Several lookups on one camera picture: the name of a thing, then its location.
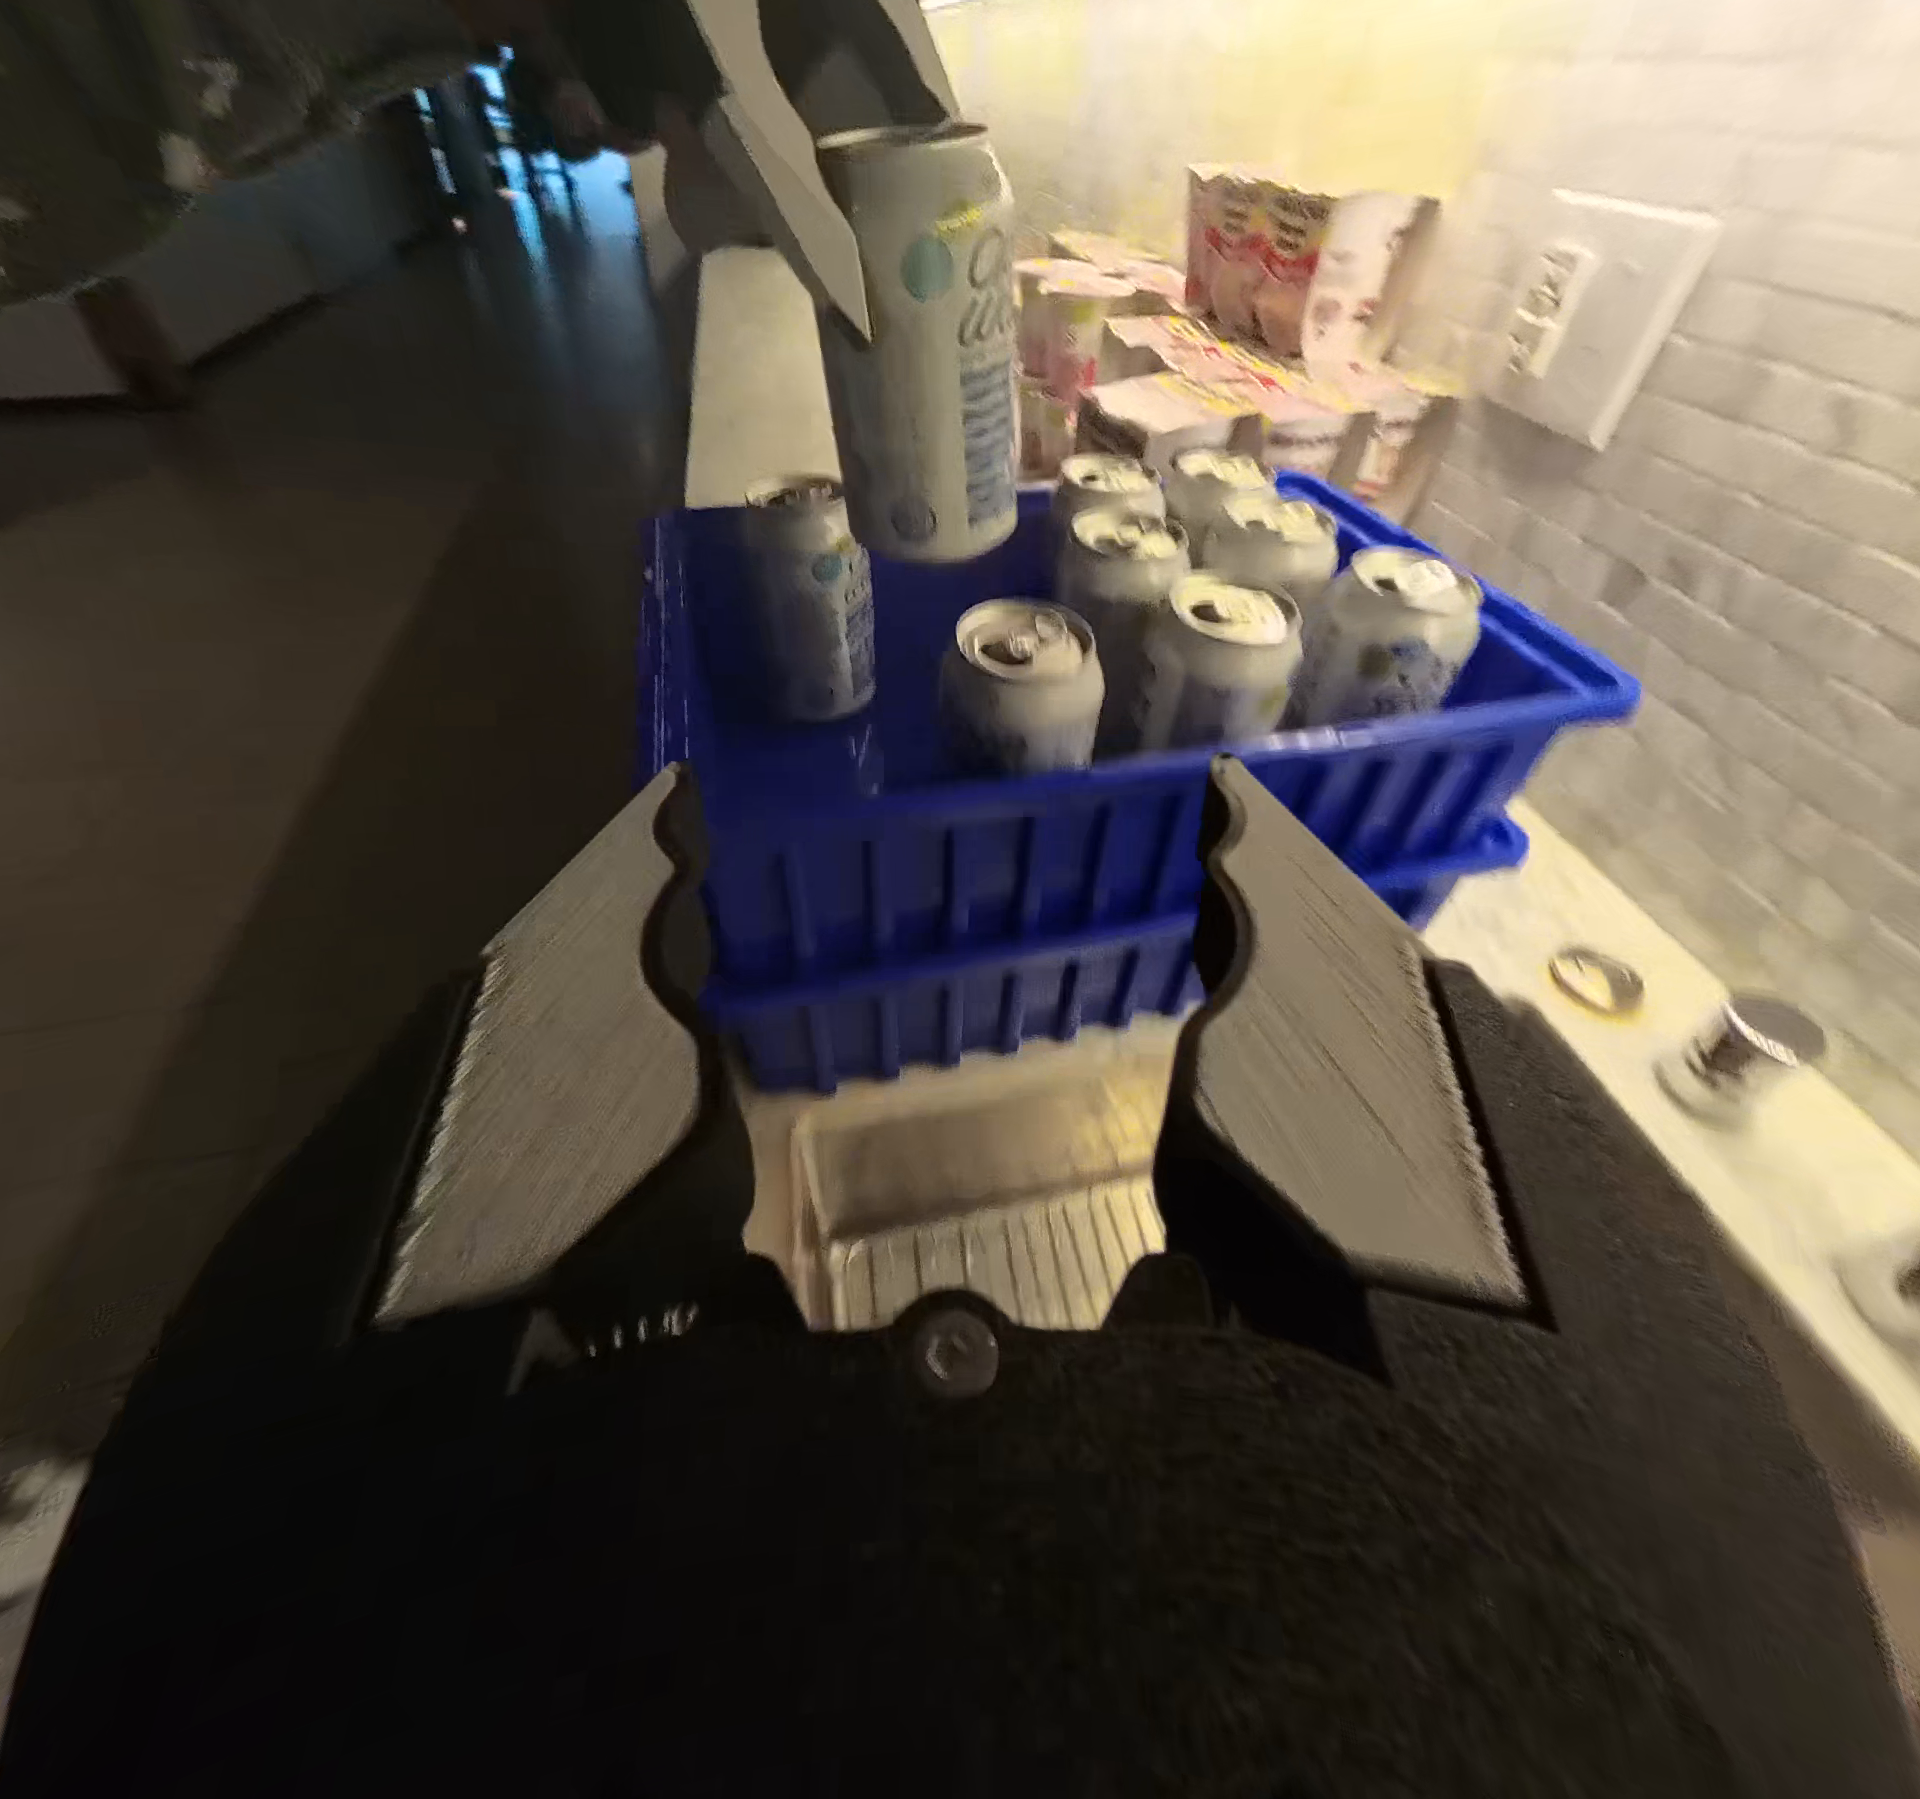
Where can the small metal counter disc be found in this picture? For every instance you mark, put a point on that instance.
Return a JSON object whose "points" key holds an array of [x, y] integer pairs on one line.
{"points": [[1599, 979]]}

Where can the cluster of white cans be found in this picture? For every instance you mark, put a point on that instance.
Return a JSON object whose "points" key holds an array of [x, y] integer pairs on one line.
{"points": [[1216, 659]]}

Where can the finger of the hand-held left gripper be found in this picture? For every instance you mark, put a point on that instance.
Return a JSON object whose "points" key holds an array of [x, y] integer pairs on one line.
{"points": [[751, 74], [893, 15]]}

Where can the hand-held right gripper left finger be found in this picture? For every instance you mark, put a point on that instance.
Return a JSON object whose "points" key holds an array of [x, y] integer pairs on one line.
{"points": [[555, 1064]]}

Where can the white marble desk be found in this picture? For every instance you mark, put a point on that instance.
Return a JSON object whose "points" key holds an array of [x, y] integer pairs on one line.
{"points": [[1725, 1199]]}

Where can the person's dark patterned clothing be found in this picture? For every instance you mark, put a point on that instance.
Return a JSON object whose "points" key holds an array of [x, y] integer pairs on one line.
{"points": [[180, 44]]}

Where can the white drink can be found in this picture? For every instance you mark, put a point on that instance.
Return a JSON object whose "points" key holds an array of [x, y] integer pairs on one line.
{"points": [[924, 359]]}

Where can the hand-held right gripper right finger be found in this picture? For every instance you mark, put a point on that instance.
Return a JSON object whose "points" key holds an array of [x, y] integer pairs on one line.
{"points": [[1351, 1064]]}

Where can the pale furniture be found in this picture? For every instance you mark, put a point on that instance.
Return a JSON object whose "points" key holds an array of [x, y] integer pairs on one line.
{"points": [[271, 285]]}

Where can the steel sink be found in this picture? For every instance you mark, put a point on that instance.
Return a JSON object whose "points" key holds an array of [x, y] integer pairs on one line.
{"points": [[961, 1154]]}

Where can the white wall outlet plate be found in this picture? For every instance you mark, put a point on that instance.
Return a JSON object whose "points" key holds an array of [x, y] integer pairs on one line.
{"points": [[1605, 313]]}

